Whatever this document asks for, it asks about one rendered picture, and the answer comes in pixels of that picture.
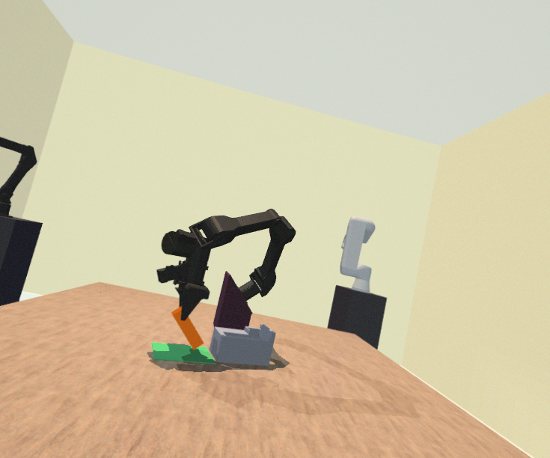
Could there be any orange l-shaped part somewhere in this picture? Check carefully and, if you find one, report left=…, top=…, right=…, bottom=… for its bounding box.
left=171, top=306, right=204, bottom=350

